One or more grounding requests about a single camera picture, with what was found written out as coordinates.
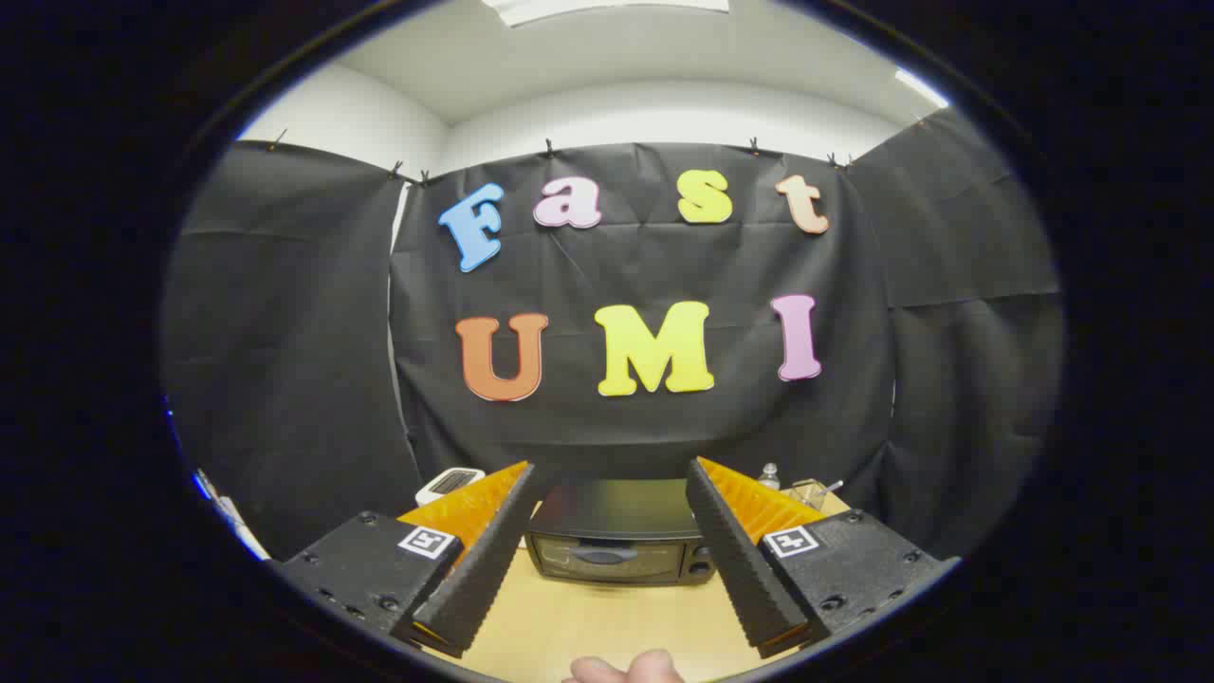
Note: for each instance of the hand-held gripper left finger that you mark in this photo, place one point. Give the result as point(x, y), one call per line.
point(488, 560)

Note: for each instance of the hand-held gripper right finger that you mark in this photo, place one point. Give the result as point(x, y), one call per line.
point(735, 550)

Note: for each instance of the black toaster oven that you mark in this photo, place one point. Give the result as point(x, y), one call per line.
point(616, 512)

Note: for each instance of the white pop-up toaster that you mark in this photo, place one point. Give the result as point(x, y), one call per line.
point(446, 486)

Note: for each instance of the clear water bottle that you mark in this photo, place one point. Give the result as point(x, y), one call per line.
point(769, 477)

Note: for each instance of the ceiling light panel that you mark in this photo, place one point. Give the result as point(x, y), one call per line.
point(607, 8)

